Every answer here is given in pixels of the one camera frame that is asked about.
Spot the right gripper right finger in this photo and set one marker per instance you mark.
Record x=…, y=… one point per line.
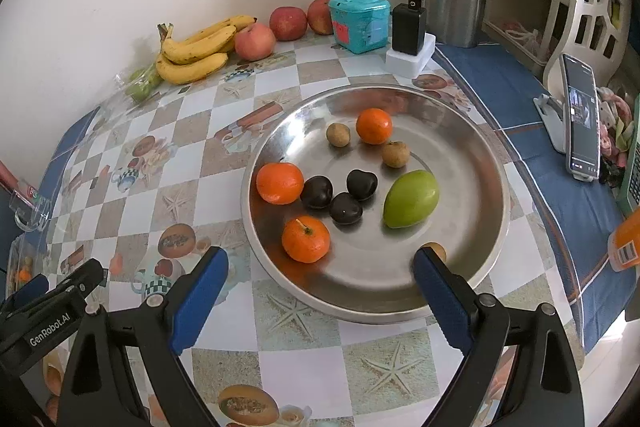
x=542, y=388

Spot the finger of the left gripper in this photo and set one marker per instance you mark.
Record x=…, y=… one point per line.
x=34, y=320

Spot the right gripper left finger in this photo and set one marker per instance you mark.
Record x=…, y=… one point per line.
x=99, y=388

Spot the green mango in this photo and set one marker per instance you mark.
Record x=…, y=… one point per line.
x=412, y=198

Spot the orange tangerine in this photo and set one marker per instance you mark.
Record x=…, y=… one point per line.
x=305, y=239
x=374, y=126
x=279, y=183

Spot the dark plum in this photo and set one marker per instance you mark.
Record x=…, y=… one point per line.
x=361, y=184
x=345, y=210
x=317, y=193

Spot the brown kiwi fruit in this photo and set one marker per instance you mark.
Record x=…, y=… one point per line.
x=395, y=154

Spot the small brown kiwi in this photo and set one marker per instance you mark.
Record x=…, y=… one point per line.
x=338, y=135

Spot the bag of green fruits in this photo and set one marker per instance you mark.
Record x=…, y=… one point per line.
x=139, y=84

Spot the clear glass mug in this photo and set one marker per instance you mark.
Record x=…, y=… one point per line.
x=32, y=210

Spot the orange bottle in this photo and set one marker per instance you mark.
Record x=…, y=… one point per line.
x=624, y=243

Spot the patterned tablecloth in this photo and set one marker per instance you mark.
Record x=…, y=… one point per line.
x=118, y=183

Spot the steel round tray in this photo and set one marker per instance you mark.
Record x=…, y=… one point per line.
x=366, y=277

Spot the smartphone on stand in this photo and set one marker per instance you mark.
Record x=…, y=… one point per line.
x=581, y=119

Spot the white phone stand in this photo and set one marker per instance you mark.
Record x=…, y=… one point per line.
x=552, y=113

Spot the yellow banana bunch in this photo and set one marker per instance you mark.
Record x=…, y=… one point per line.
x=196, y=57

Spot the white plastic chair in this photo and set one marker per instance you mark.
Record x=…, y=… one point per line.
x=595, y=32

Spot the pink apple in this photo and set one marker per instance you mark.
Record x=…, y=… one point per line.
x=254, y=42

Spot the black power adapter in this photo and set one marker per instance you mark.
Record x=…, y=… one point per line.
x=408, y=27

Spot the red apple middle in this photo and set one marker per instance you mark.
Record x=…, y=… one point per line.
x=288, y=23

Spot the red apple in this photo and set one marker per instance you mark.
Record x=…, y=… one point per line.
x=319, y=17
x=288, y=23

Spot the teal plastic container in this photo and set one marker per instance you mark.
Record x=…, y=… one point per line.
x=360, y=25

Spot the red apple right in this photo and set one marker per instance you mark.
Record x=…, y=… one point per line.
x=319, y=17

